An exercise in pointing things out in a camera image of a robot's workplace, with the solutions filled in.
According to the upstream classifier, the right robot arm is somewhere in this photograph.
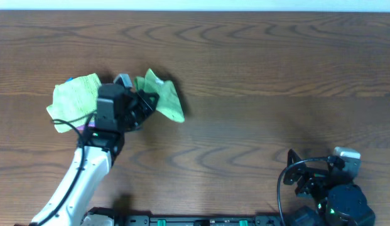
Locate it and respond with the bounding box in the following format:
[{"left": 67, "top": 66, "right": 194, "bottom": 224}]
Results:
[{"left": 276, "top": 147, "right": 376, "bottom": 226}]

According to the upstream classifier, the folded purple cloth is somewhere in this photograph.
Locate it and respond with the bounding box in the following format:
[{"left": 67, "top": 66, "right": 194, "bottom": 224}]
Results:
[{"left": 77, "top": 122, "right": 95, "bottom": 131}]

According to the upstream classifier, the right black camera cable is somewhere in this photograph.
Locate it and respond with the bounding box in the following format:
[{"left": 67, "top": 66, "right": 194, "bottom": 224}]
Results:
[{"left": 276, "top": 156, "right": 337, "bottom": 226}]

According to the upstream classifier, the folded green cloth on stack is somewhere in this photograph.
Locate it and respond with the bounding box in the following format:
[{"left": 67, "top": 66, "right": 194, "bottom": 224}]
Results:
[{"left": 46, "top": 73, "right": 101, "bottom": 129}]

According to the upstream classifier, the green microfiber cloth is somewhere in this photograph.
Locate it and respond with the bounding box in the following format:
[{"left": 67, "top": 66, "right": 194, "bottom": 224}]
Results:
[{"left": 134, "top": 68, "right": 185, "bottom": 123}]

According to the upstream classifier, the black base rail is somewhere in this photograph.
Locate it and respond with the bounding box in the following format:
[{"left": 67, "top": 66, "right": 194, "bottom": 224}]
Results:
[{"left": 81, "top": 207, "right": 290, "bottom": 226}]

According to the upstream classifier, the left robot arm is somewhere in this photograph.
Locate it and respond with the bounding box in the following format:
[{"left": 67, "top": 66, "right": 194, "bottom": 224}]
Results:
[{"left": 31, "top": 84, "right": 159, "bottom": 225}]

